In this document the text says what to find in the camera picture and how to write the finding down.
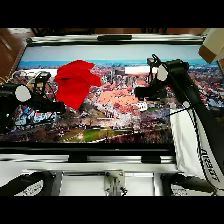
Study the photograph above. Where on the red T-shirt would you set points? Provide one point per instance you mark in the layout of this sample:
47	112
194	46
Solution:
75	85

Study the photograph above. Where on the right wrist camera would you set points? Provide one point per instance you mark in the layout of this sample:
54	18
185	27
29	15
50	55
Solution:
152	63

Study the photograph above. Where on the cardboard box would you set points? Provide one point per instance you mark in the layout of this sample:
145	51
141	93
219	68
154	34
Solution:
213	46

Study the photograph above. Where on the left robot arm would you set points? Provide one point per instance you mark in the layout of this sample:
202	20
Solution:
10	100

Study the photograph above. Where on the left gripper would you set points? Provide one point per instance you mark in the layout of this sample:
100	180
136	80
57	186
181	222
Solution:
57	107

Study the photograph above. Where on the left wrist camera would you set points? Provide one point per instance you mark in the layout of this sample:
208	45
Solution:
42	77

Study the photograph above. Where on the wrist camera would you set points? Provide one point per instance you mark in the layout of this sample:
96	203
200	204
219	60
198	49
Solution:
152	63
42	77

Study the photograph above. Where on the silver frame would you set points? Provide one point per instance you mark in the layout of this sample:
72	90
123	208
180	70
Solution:
113	163

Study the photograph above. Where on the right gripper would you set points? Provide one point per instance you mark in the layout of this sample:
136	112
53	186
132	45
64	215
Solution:
150	92

